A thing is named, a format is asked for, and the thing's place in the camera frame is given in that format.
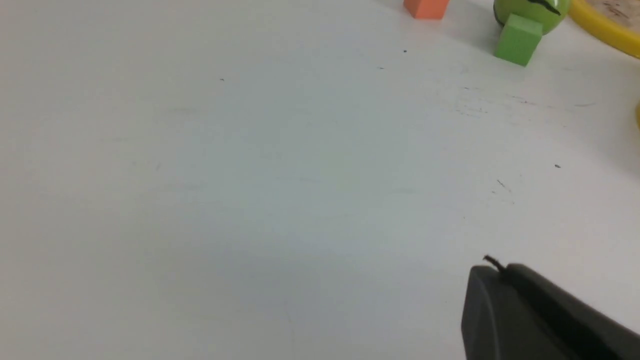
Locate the orange foam cube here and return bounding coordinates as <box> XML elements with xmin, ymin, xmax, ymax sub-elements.
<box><xmin>402</xmin><ymin>0</ymin><xmax>450</xmax><ymax>21</ymax></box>

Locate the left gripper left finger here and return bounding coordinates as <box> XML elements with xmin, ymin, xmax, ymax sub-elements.
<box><xmin>461</xmin><ymin>255</ymin><xmax>580</xmax><ymax>360</ymax></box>

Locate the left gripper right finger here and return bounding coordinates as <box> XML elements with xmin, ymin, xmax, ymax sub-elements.
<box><xmin>505</xmin><ymin>263</ymin><xmax>640</xmax><ymax>360</ymax></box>

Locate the yellow-rimmed bamboo steamer lid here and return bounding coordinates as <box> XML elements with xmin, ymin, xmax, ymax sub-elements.
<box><xmin>569</xmin><ymin>0</ymin><xmax>640</xmax><ymax>59</ymax></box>

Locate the green foam cube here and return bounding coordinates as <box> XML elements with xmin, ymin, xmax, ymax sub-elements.
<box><xmin>494</xmin><ymin>13</ymin><xmax>543</xmax><ymax>68</ymax></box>

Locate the green toy watermelon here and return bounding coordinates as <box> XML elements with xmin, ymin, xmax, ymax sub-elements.
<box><xmin>493</xmin><ymin>0</ymin><xmax>572</xmax><ymax>35</ymax></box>

